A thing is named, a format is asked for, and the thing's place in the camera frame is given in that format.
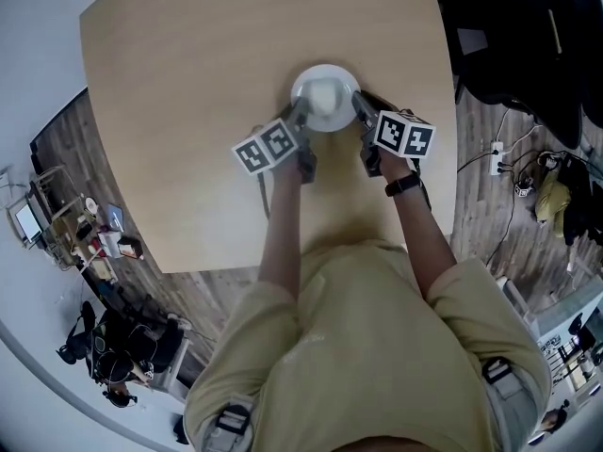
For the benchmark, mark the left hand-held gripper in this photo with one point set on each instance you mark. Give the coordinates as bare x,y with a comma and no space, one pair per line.
271,146

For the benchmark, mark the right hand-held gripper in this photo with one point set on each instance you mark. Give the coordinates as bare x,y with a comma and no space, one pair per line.
400,134

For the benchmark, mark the white plate of food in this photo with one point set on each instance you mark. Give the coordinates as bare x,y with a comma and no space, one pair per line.
330,118

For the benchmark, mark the person's right forearm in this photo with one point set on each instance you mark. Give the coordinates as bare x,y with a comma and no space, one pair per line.
417,233

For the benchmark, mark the person's left forearm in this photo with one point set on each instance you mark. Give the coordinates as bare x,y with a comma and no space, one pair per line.
282,233

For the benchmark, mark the black wristwatch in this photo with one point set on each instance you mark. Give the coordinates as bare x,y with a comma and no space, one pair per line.
401,184

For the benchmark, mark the light wooden table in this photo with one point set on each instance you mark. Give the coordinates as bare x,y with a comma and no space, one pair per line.
188,87

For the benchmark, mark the white power strip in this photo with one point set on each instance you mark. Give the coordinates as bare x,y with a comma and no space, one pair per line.
496,158

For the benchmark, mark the black office chair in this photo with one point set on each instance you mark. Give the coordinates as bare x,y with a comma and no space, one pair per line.
518,40

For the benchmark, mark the small patterned device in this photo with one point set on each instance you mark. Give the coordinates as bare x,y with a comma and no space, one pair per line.
524,191

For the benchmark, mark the blue notebook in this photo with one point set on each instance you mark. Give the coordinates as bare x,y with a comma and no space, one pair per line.
116,215

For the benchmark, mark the yellow cloth bundle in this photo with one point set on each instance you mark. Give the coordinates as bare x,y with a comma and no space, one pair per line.
552,203

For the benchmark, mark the small white bowl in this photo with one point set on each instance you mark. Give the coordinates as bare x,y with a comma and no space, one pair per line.
91,204

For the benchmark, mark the black bag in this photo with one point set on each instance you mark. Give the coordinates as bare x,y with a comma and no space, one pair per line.
581,196

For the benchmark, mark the person's yellow shirt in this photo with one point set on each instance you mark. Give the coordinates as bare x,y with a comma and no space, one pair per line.
367,346

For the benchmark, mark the cluttered wooden shelf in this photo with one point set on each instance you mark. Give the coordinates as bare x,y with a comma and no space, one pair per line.
70,233

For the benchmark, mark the white laptop screen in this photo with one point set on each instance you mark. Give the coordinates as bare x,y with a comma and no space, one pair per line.
27,221

